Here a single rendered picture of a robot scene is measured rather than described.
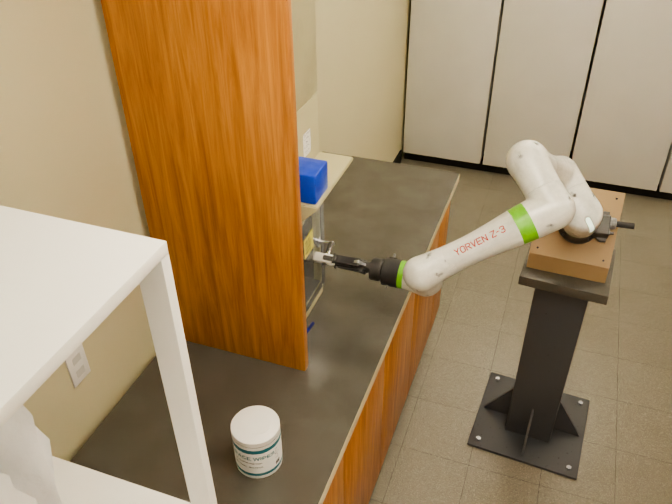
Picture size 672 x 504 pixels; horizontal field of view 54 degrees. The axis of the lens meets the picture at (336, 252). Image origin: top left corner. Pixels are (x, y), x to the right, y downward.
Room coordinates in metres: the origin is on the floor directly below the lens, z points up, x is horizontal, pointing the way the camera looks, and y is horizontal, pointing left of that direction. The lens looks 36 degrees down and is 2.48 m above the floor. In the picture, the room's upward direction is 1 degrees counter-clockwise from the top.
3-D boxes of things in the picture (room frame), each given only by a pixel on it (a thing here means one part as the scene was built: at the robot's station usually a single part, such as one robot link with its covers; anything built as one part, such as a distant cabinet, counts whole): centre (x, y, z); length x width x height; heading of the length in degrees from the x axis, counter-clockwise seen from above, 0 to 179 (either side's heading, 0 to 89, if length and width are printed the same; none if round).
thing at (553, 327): (2.05, -0.90, 0.45); 0.48 x 0.48 x 0.90; 66
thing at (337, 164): (1.73, 0.05, 1.46); 0.32 x 0.12 x 0.10; 160
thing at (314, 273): (1.74, 0.10, 1.19); 0.30 x 0.01 x 0.40; 159
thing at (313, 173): (1.64, 0.08, 1.56); 0.10 x 0.10 x 0.09; 70
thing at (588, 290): (2.05, -0.90, 0.92); 0.32 x 0.32 x 0.04; 66
